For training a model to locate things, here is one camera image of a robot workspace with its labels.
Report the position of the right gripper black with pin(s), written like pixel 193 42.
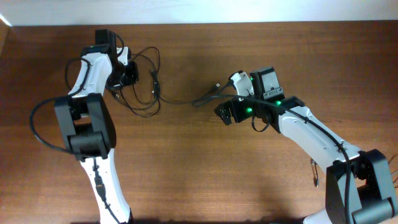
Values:
pixel 239 114

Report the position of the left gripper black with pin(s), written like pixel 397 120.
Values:
pixel 131 73

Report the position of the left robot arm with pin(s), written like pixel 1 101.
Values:
pixel 86 126

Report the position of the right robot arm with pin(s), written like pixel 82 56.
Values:
pixel 359 188

